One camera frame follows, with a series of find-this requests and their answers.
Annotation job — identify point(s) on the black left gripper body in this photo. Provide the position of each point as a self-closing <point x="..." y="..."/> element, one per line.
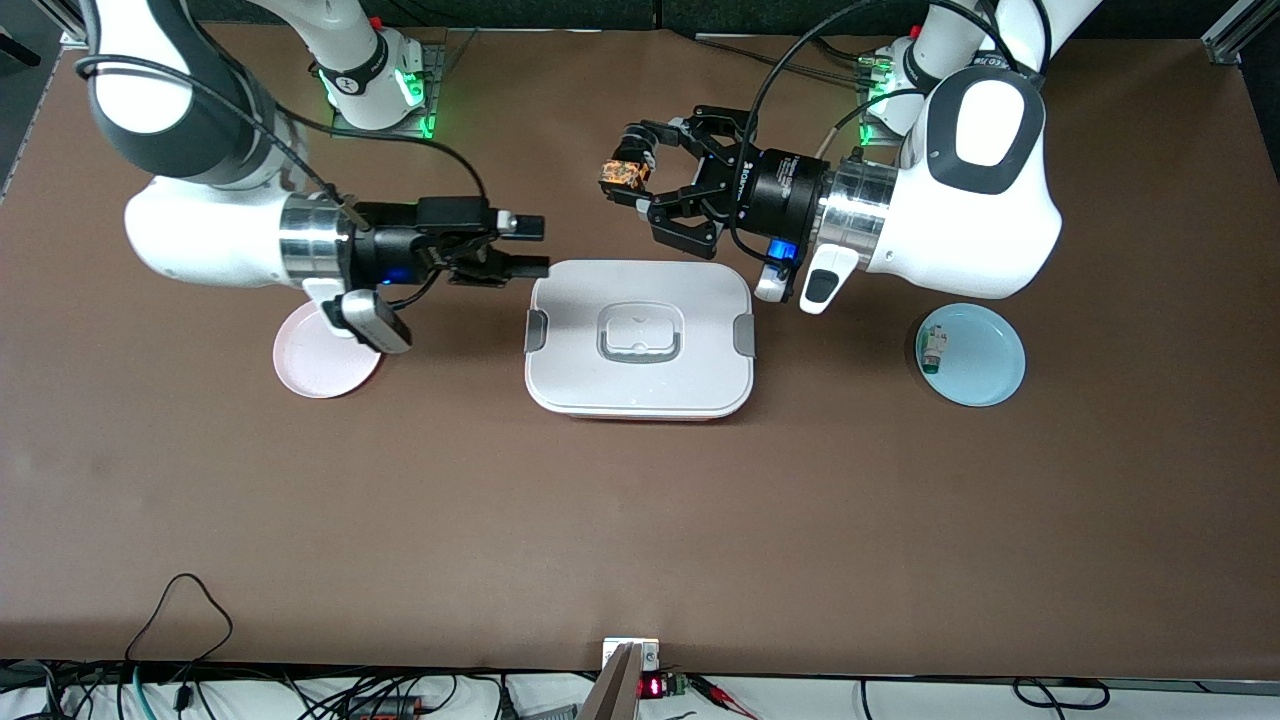
<point x="787" y="192"/>

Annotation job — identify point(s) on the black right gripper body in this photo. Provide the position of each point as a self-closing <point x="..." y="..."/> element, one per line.
<point x="385" y="247"/>

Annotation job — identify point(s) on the black orange push switch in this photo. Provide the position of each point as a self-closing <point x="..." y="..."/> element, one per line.
<point x="622" y="177"/>

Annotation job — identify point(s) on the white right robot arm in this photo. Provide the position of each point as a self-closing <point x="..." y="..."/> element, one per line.
<point x="200" y="240"/>

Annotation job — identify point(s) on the white lidded box grey latches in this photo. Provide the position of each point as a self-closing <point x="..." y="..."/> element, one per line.
<point x="640" y="290"/>

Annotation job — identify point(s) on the pale pink round plate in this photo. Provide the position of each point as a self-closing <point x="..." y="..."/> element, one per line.
<point x="320" y="375"/>

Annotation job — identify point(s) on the light blue round plate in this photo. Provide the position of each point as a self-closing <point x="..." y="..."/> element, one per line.
<point x="985" y="360"/>

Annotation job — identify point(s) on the red digit display module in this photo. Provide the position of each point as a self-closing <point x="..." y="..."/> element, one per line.
<point x="652" y="687"/>

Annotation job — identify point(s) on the grey power strip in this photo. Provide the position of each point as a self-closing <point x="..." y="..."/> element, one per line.
<point x="550" y="713"/>

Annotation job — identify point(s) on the orange black device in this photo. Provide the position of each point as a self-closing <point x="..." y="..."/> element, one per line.
<point x="385" y="710"/>

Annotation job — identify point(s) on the red black clip leads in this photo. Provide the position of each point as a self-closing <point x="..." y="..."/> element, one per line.
<point x="715" y="690"/>

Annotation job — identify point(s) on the white lower shelf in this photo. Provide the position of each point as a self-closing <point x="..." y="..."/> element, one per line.
<point x="950" y="705"/>

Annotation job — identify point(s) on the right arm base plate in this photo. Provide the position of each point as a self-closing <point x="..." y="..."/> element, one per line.
<point x="436" y="70"/>

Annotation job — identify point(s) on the white green push switch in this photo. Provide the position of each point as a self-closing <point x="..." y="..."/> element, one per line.
<point x="934" y="350"/>

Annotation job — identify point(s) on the aluminium frame profile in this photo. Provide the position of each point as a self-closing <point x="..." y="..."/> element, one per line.
<point x="62" y="20"/>
<point x="1230" y="35"/>

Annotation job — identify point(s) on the aluminium front camera mount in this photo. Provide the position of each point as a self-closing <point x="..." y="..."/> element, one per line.
<point x="615" y="690"/>

